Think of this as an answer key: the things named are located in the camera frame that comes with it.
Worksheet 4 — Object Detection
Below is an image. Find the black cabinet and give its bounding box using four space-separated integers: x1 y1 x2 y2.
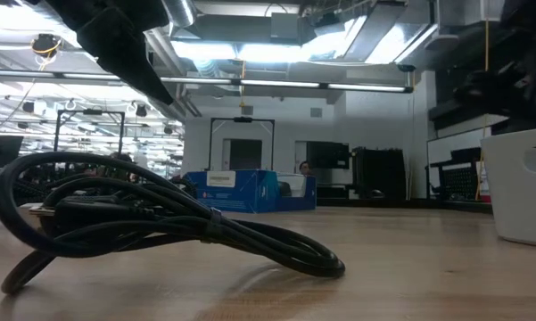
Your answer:
351 146 408 201

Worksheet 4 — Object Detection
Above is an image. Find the black mesh rack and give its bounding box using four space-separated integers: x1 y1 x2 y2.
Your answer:
425 148 483 202

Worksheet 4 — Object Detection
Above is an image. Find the blue cardboard product box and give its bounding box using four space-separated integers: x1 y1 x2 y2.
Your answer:
185 169 317 214

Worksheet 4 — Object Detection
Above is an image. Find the black camera frame stand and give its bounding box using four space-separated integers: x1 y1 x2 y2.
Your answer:
208 116 276 171
53 109 126 155

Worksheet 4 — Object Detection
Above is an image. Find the long ceiling light fixture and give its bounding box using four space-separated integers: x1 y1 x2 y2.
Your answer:
0 69 415 95

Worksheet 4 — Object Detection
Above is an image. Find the black computer monitor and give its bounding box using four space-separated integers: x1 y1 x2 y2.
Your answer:
0 135 24 169

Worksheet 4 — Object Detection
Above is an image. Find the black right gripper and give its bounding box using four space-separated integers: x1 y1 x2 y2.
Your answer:
453 55 536 128

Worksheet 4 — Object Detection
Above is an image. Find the black aluminium table frame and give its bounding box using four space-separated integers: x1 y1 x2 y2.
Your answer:
316 197 494 214

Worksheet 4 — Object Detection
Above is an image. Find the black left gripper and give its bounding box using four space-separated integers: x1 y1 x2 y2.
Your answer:
44 0 176 107

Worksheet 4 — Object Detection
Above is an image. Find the large black USB cable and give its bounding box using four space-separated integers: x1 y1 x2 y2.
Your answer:
0 167 198 209

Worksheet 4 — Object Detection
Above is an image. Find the translucent white plastic bin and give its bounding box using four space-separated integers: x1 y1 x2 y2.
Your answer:
480 126 536 249

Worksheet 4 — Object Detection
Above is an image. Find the dark wall screen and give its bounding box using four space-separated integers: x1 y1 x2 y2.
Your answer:
306 141 350 170

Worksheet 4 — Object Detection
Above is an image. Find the small black USB cable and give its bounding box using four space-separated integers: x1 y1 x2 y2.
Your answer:
0 151 347 295

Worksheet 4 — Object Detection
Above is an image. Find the silver ventilation duct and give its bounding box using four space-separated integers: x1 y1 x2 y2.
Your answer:
144 0 202 119

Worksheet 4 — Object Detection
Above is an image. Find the black ceiling dome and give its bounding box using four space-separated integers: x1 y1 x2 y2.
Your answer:
29 33 63 59

